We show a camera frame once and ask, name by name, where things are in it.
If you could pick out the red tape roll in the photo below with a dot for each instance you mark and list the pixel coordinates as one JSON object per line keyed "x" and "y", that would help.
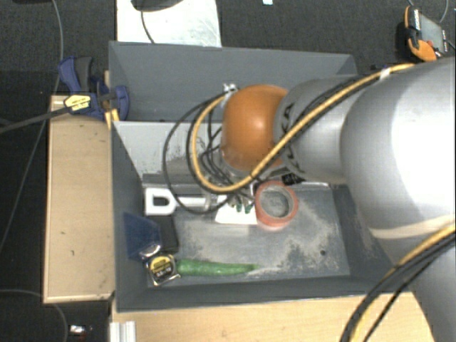
{"x": 265, "y": 219}

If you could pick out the blue cloth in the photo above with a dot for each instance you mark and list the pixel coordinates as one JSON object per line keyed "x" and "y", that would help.
{"x": 140, "y": 233}

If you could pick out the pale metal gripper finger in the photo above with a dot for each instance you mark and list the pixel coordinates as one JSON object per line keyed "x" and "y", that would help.
{"x": 194, "y": 202}

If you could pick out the grey metal bin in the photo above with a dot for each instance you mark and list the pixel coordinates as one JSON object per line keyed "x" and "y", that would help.
{"x": 171, "y": 80}

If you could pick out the white flat card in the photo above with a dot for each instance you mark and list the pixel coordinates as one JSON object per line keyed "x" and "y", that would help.
{"x": 231, "y": 218}

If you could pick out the black cylinder on white bracket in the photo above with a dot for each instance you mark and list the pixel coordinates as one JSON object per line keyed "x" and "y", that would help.
{"x": 292, "y": 179}

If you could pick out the pale wood board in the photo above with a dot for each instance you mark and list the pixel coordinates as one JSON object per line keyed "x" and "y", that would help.
{"x": 80, "y": 205}

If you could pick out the white block with hole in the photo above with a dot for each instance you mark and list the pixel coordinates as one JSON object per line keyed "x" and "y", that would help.
{"x": 149, "y": 202}

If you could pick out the yellow and chrome tape measure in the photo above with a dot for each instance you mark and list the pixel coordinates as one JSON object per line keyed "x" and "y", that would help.
{"x": 162, "y": 267}

